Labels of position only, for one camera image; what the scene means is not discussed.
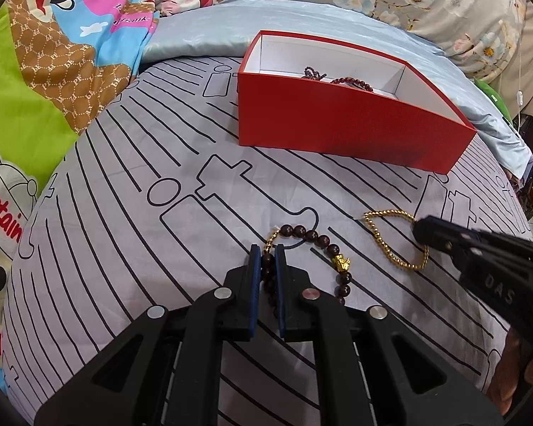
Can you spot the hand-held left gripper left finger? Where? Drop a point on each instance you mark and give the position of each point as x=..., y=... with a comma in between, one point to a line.
x=254, y=293

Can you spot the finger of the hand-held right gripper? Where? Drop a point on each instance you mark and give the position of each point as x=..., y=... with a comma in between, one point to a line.
x=435, y=228

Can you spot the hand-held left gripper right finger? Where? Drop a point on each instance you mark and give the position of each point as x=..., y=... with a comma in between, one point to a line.
x=280, y=293

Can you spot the red cardboard box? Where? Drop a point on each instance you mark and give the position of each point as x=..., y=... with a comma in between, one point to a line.
x=337, y=124

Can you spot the person's right hand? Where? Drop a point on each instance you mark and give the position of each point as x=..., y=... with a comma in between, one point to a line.
x=515, y=372

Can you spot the grey striped bed sheet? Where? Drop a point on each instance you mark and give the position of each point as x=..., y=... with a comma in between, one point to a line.
x=160, y=253

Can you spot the green plastic object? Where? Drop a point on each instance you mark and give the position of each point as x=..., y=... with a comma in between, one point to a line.
x=493, y=95

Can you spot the grey floral blanket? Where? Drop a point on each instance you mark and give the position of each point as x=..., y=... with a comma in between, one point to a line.
x=426, y=0

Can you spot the light blue quilt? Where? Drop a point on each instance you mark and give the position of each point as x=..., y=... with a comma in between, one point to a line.
x=213, y=26

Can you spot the colourful monkey printed blanket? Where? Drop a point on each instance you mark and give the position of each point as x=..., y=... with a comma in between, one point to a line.
x=49, y=53

